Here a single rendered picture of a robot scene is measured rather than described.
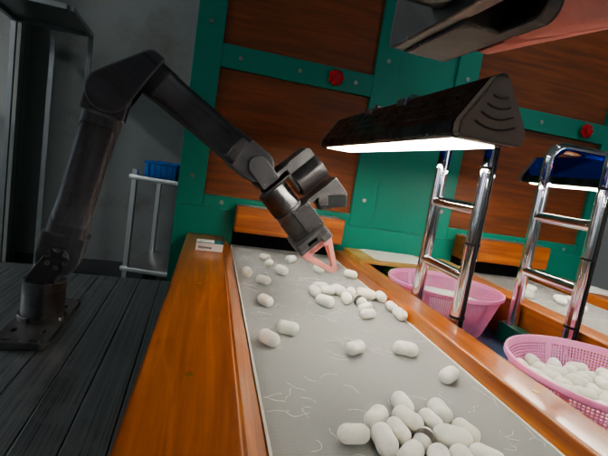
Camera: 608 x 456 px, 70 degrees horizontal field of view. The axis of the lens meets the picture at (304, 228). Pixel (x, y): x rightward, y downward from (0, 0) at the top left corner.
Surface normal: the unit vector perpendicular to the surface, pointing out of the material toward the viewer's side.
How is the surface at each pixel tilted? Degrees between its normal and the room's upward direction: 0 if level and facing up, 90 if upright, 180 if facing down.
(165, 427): 0
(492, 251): 90
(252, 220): 90
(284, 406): 0
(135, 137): 90
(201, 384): 0
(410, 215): 90
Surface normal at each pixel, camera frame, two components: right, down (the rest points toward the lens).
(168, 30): 0.23, 0.16
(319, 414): 0.15, -0.98
